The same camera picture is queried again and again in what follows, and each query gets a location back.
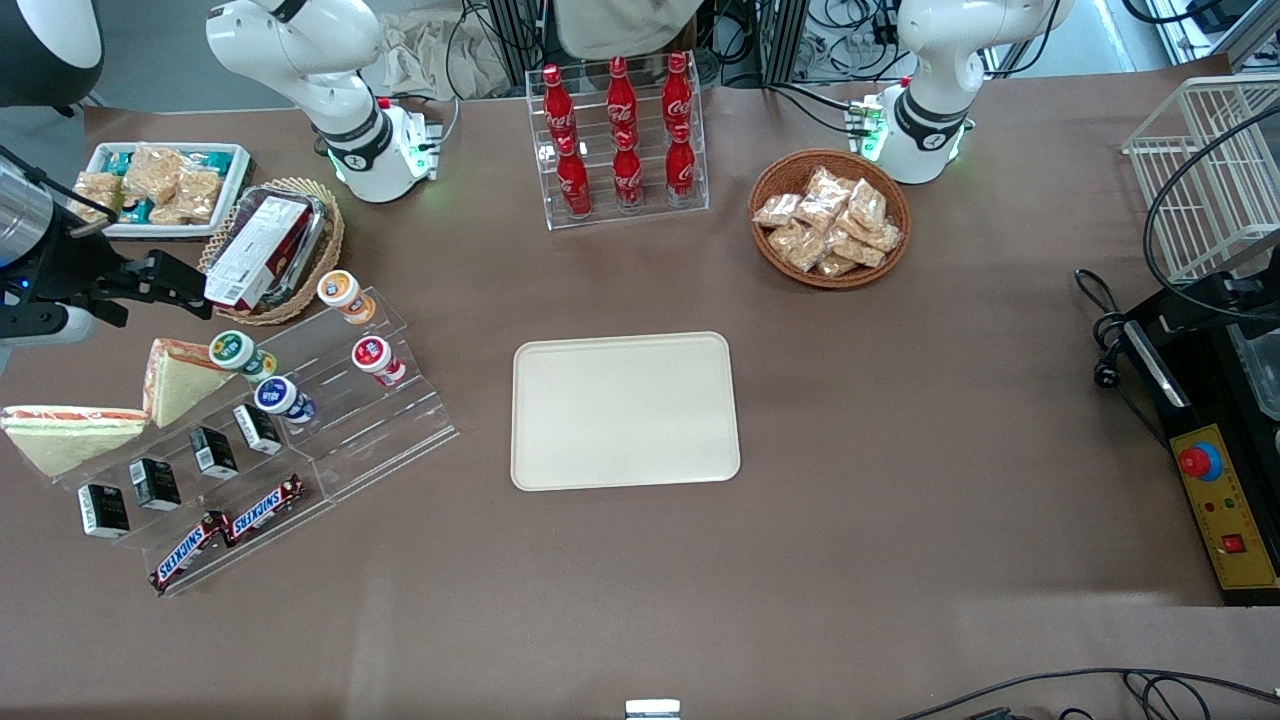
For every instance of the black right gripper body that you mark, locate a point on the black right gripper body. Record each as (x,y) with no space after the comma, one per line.
(62,272)

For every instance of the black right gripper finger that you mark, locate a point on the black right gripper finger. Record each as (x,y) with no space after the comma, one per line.
(172,270)
(180,302)

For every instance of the green lid gum bottle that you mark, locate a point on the green lid gum bottle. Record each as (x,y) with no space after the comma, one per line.
(236,352)

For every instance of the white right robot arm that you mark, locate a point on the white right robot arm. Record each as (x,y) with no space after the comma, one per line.
(345,110)

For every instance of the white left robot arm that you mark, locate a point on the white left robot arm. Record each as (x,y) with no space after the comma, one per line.
(940,110)

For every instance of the white rectangular snack tray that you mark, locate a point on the white rectangular snack tray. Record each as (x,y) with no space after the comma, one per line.
(235,170)

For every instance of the blue lid gum bottle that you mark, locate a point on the blue lid gum bottle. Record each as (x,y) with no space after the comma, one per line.
(280,396)

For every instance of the orange lid gum bottle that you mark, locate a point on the orange lid gum bottle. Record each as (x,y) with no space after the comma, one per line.
(345,293)

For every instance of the red lid gum bottle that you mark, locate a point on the red lid gum bottle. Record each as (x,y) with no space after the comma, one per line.
(376,358)

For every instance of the beige plastic tray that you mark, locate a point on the beige plastic tray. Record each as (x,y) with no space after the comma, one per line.
(625,410)

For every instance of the teal snack packet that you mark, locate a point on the teal snack packet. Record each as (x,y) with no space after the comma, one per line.
(212,160)
(119,162)
(137,210)

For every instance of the crispy rice snack packet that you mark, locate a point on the crispy rice snack packet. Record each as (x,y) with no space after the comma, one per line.
(153,170)
(97,192)
(192,195)

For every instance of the triangular sandwich pack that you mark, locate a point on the triangular sandwich pack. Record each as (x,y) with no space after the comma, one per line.
(180,385)
(70,438)

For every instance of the white and red box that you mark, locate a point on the white and red box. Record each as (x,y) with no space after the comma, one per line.
(255,255)

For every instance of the dark red box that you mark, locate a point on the dark red box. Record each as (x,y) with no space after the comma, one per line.
(312,225)

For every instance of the small black carton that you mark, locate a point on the small black carton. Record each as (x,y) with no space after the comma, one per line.
(155,484)
(257,430)
(214,452)
(104,511)

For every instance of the oval wicker basket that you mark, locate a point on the oval wicker basket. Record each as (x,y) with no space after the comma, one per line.
(330,240)

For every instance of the Snickers chocolate bar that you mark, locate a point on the Snickers chocolate bar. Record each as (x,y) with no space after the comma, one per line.
(262,508)
(186,552)

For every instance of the clear acrylic stepped display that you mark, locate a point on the clear acrylic stepped display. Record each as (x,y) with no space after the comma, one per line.
(370,430)

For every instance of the crumpled white cloth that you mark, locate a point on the crumpled white cloth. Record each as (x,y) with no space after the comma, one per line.
(420,60)

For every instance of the red cola bottle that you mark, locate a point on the red cola bottle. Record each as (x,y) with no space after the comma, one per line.
(681,168)
(621,95)
(627,175)
(557,105)
(573,180)
(677,92)

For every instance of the beige fabric cover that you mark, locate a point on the beige fabric cover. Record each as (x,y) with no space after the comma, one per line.
(625,25)

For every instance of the clear acrylic bottle rack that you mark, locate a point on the clear acrylic bottle rack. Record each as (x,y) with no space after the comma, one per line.
(690,200)

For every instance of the round wicker basket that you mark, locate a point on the round wicker basket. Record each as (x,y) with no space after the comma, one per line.
(770,175)

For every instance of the clear brown snack packet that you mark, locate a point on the clear brown snack packet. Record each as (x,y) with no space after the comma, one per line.
(818,213)
(886,237)
(860,252)
(828,183)
(777,210)
(807,252)
(837,266)
(785,238)
(867,202)

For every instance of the black and yellow control box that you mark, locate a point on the black and yellow control box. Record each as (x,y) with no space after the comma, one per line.
(1205,400)

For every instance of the red emergency stop button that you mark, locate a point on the red emergency stop button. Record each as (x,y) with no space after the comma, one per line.
(1199,461)

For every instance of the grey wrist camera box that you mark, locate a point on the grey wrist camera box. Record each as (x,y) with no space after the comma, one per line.
(45,325)

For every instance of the aluminium frame post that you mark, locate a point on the aluminium frame post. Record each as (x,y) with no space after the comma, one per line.
(785,40)

